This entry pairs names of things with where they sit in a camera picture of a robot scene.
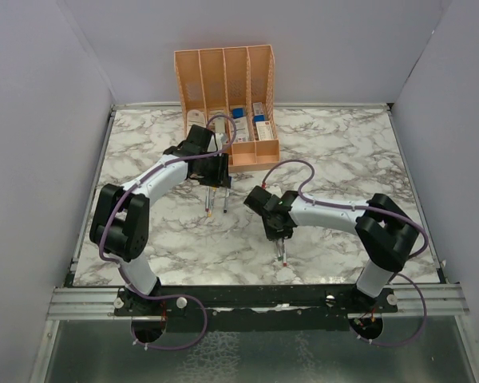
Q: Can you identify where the green pen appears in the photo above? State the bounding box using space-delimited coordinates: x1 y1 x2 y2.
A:
275 239 283 262

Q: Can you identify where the yellow pen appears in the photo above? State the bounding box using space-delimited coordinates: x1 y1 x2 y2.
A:
208 188 216 217

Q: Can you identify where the blue pen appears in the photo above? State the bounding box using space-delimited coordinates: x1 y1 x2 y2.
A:
223 176 231 214

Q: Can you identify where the purple pen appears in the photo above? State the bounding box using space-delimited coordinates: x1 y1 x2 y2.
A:
204 187 210 213

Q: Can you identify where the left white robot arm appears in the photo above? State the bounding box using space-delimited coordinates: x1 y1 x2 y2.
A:
89 124 232 315

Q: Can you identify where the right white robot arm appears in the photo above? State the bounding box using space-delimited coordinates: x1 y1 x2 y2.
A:
244 186 419 312

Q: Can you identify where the red tipped pen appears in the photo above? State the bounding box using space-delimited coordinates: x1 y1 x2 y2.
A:
279 239 287 267

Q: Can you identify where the white blue box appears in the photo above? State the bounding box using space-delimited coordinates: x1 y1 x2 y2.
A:
231 105 251 143

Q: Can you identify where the white oval package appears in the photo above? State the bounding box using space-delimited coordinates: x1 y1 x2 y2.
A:
186 109 207 130

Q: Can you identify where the white red box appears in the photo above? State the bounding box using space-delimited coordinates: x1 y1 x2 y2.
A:
252 102 275 141

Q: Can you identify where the orange desk organizer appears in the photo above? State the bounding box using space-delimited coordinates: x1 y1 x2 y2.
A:
174 45 280 172

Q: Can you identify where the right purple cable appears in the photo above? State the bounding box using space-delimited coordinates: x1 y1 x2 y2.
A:
261 160 430 346

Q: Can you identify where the purple cable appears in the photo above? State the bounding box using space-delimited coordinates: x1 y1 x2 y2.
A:
261 160 430 346
98 114 237 351

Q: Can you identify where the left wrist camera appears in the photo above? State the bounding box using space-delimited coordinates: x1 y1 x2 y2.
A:
214 133 228 150

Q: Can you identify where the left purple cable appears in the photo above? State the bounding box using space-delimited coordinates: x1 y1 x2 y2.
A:
98 114 237 351

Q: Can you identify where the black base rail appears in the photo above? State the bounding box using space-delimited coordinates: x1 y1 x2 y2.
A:
50 284 398 335

